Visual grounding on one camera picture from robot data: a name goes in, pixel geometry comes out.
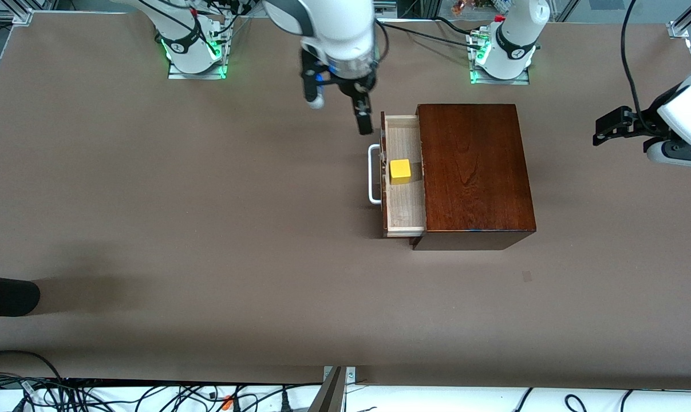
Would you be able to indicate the yellow cube block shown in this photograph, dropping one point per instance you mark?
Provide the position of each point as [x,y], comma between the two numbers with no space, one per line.
[401,170]

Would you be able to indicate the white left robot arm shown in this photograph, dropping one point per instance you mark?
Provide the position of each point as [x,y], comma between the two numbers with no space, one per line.
[514,40]

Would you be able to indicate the orange connector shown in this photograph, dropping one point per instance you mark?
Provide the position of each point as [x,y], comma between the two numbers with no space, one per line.
[227,402]

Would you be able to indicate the black cylinder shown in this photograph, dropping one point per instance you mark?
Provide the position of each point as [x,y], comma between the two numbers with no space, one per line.
[7,295]

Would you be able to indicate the aluminium frame profile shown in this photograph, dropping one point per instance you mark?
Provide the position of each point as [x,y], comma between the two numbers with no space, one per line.
[7,16]

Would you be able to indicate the dark brown wooden cabinet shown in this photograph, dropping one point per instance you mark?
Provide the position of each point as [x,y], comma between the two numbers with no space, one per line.
[471,166]

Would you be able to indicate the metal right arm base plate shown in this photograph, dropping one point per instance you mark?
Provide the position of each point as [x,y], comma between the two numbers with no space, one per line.
[176,75]

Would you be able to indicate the grey metal strut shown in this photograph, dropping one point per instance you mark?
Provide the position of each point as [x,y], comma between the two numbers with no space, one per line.
[329,397]

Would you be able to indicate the small tape patch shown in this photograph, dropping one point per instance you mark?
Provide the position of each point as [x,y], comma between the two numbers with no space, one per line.
[527,276]

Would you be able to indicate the small metal bracket plate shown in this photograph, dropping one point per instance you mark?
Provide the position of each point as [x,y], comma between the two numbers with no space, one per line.
[351,375]

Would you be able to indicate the aluminium profile with bracket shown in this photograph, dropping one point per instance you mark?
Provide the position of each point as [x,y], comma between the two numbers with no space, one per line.
[680,28]

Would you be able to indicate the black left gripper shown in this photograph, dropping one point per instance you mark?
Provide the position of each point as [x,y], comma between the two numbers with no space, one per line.
[635,125]

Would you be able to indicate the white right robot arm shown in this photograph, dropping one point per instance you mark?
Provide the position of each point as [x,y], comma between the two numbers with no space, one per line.
[345,34]

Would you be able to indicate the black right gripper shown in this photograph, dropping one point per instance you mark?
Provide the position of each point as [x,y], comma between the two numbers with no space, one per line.
[359,91]

